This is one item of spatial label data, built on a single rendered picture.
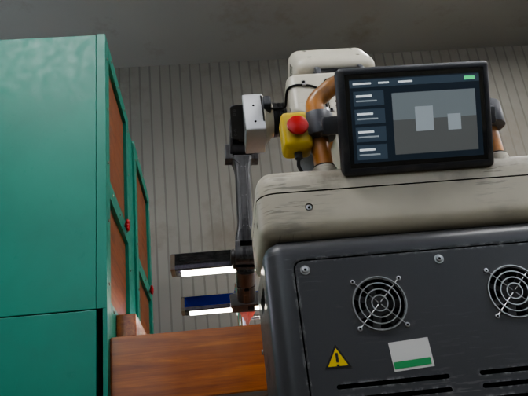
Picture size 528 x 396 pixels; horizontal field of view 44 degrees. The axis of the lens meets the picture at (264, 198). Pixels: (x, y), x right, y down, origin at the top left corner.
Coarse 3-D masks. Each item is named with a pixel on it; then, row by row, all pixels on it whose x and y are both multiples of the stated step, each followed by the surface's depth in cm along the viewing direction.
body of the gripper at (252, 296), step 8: (240, 288) 196; (248, 288) 197; (232, 296) 202; (240, 296) 198; (248, 296) 197; (256, 296) 202; (232, 304) 198; (240, 304) 198; (248, 304) 198; (256, 304) 198
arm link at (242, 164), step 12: (228, 144) 213; (228, 156) 210; (240, 156) 209; (252, 156) 210; (240, 168) 207; (240, 180) 204; (240, 192) 202; (240, 204) 200; (240, 216) 198; (252, 216) 199; (240, 228) 196; (240, 240) 194; (240, 252) 191; (252, 252) 192; (240, 264) 193; (252, 264) 194
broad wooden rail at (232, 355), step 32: (128, 352) 181; (160, 352) 181; (192, 352) 182; (224, 352) 182; (256, 352) 183; (128, 384) 177; (160, 384) 178; (192, 384) 178; (224, 384) 179; (256, 384) 179
